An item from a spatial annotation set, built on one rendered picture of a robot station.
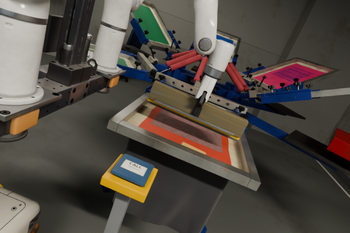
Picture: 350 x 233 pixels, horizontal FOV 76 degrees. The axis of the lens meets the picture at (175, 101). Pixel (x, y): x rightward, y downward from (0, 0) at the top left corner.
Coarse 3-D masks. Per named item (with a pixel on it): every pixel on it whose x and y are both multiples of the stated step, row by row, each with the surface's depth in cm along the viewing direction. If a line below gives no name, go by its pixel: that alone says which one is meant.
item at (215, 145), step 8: (192, 128) 110; (200, 128) 113; (192, 136) 101; (200, 136) 104; (208, 136) 108; (216, 136) 111; (224, 136) 115; (192, 144) 94; (200, 144) 97; (208, 144) 100; (216, 144) 103; (224, 144) 106; (208, 152) 92; (216, 152) 95; (224, 152) 98; (224, 160) 91
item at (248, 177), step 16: (144, 96) 118; (128, 112) 92; (112, 128) 82; (128, 128) 81; (160, 144) 80; (176, 144) 82; (240, 144) 106; (192, 160) 80; (208, 160) 79; (224, 176) 79; (240, 176) 78; (256, 176) 81
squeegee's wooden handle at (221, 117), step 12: (156, 84) 89; (156, 96) 90; (168, 96) 90; (180, 96) 89; (192, 96) 90; (180, 108) 90; (192, 108) 89; (204, 108) 88; (216, 108) 88; (216, 120) 89; (228, 120) 88; (240, 120) 87; (240, 132) 88
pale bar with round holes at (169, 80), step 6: (156, 78) 159; (168, 78) 158; (168, 84) 159; (174, 84) 158; (180, 84) 157; (186, 84) 157; (186, 90) 158; (192, 90) 159; (210, 96) 156; (216, 96) 155; (216, 102) 156; (222, 102) 155; (228, 102) 155; (234, 102) 157; (228, 108) 156; (234, 108) 155; (246, 108) 154
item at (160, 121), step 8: (152, 112) 111; (160, 112) 115; (168, 112) 118; (144, 120) 99; (152, 120) 102; (160, 120) 106; (168, 120) 109; (176, 120) 112; (184, 120) 116; (144, 128) 92; (152, 128) 95; (160, 128) 97; (168, 128) 100; (176, 128) 103; (184, 128) 106; (168, 136) 93; (176, 136) 96; (184, 136) 98
